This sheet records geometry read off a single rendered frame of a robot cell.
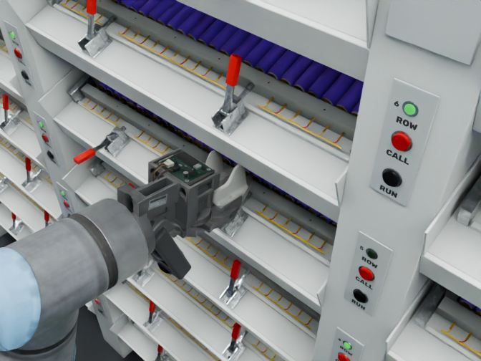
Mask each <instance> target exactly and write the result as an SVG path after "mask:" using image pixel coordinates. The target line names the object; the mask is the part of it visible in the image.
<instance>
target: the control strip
mask: <svg viewBox="0 0 481 361"><path fill-rule="evenodd" d="M385 34H387V35H389V36H391V37H395V38H397V39H401V40H402V41H405V42H408V43H410V44H413V45H416V46H418V47H421V48H424V49H427V50H429V51H431V52H435V53H437V54H441V55H442V56H445V57H448V58H450V59H453V60H456V61H458V62H461V63H463V64H467V65H469V66H470V65H471V64H472V63H473V60H474V58H475V54H476V51H477V48H478V45H479V43H480V39H481V0H392V2H391V6H390V9H389V16H388V19H387V26H386V30H385Z"/></svg>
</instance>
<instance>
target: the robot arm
mask: <svg viewBox="0 0 481 361"><path fill-rule="evenodd" d="M171 155H173V156H171ZM170 156H171V157H170ZM163 159H164V160H163ZM161 160H162V161H161ZM159 161H160V162H159ZM252 181H253V174H252V173H249V174H248V175H246V171H245V168H244V167H243V166H242V165H239V164H238V165H237V166H236V167H234V168H226V169H224V167H223V160H222V156H221V153H219V152H218V151H217V150H213V151H211V152H210V153H209V155H208V158H207V160H206V162H205V164H204V163H202V162H200V161H199V160H197V159H196V158H194V157H193V156H191V155H189V154H187V153H186V152H184V151H182V148H178V149H176V150H174V151H172V152H169V153H167V154H165V155H163V156H160V157H159V158H156V159H154V160H151V161H150V162H148V184H146V185H143V186H141V187H139V188H137V189H134V188H133V187H132V186H130V185H128V184H127V183H126V184H124V185H123V186H120V187H118V188H117V201H116V200H114V199H112V198H105V199H102V200H101V201H98V202H96V203H94V204H92V205H91V206H88V207H86V208H83V209H82V210H80V211H78V212H76V213H73V214H72V215H71V216H68V217H66V218H63V219H61V220H59V221H57V222H55V223H53V224H51V225H49V226H47V227H45V228H42V229H40V230H38V231H36V232H34V233H32V234H30V235H28V236H26V237H24V238H22V239H19V240H18V241H15V242H14V243H12V244H9V245H8V246H5V247H2V248H0V361H74V359H75V355H76V342H75V340H76V333H77V320H78V314H79V308H80V307H82V306H84V305H85V304H87V303H88V302H90V301H92V300H93V299H95V298H96V297H98V296H99V295H101V294H103V293H105V292H106V291H107V290H109V289H111V288H112V287H115V286H116V285H118V284H119V283H121V282H122V281H124V280H126V279H128V278H129V277H131V276H132V275H134V274H136V273H137V272H139V271H140V270H142V269H143V268H144V267H145V265H146V264H147V259H148V255H149V254H151V256H152V257H153V258H154V260H156V262H157V265H158V266H159V268H160V270H161V271H163V272H165V273H166V274H172V275H174V276H175V277H177V278H178V279H183V278H184V276H185V275H186V274H187V273H188V272H189V271H190V269H191V265H190V263H189V262H188V260H187V259H186V258H185V256H184V253H183V252H182V251H181V250H180V248H179V247H178V245H177V244H176V243H175V241H174V240H173V238H175V237H176V236H177V235H178V236H180V237H181V238H185V237H196V235H198V234H201V233H203V232H205V231H207V232H208V233H210V232H211V231H212V230H213V229H215V228H219V227H221V226H224V225H225V224H227V223H228V222H229V221H230V220H231V219H232V218H233V217H234V215H235V214H236V213H237V211H238V209H239V208H240V207H241V204H242V202H243V201H244V199H245V198H246V196H247V194H248V192H249V190H250V188H251V185H252ZM214 191H215V192H214Z"/></svg>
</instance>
